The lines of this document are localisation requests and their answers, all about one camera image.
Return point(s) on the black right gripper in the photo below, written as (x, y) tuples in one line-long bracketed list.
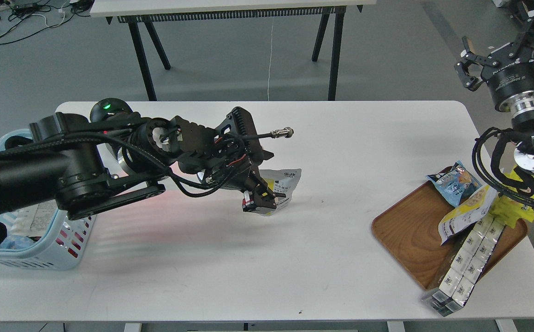
[(516, 83)]

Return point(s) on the yellow white nut pouch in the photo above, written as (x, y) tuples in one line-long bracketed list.
[(472, 210)]

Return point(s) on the white snack pack in basket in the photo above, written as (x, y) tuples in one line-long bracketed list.
[(34, 221)]

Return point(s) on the black barcode scanner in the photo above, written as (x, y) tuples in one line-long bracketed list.
[(107, 108)]

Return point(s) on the blue snack bag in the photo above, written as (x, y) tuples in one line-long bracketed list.
[(456, 184)]

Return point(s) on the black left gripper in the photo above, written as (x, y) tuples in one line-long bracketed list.
[(228, 157)]

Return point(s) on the background table with black legs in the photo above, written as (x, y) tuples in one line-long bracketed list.
[(148, 12)]

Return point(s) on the yellow cartoon snack pack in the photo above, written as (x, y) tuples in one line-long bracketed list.
[(508, 211)]

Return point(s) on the blue bag in basket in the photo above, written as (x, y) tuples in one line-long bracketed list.
[(16, 242)]

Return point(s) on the brown wooden tray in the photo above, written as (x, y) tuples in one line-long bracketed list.
[(409, 232)]

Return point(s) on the light blue plastic basket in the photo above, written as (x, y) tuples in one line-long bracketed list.
[(62, 246)]

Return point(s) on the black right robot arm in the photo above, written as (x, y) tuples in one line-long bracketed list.
[(504, 159)]

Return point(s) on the yellow white snack pouch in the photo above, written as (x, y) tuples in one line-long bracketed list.
[(281, 181)]

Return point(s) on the white boxed snack multipack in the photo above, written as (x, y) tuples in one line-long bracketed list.
[(461, 269)]

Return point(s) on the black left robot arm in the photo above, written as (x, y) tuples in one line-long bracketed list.
[(117, 157)]

